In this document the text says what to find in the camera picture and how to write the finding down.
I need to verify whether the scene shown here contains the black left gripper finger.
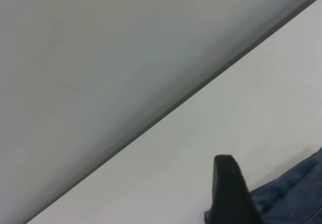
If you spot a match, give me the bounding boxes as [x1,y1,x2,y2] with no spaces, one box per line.
[209,154,264,224]

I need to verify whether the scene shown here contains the blue denim pants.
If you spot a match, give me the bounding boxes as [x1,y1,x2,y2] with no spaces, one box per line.
[203,147,322,224]

